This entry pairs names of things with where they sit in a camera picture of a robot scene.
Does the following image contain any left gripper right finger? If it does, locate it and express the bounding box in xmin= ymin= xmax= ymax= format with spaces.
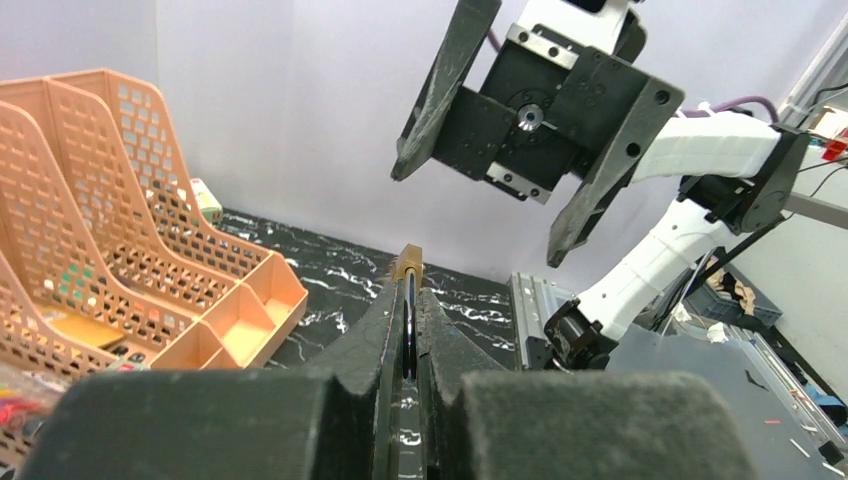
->
xmin=416 ymin=289 xmax=756 ymax=479

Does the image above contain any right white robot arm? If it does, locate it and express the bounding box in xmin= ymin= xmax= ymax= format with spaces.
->
xmin=391 ymin=1 xmax=809 ymax=370

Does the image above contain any orange plastic file organizer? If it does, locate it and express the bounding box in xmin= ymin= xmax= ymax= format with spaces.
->
xmin=1 ymin=69 xmax=308 ymax=466

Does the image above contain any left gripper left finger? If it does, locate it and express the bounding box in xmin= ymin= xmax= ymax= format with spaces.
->
xmin=19 ymin=281 xmax=406 ymax=479

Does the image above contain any brass long-shackle padlock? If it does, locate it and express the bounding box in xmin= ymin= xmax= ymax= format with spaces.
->
xmin=390 ymin=244 xmax=423 ymax=380

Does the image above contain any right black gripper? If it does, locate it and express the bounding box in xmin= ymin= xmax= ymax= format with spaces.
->
xmin=390 ymin=0 xmax=684 ymax=268

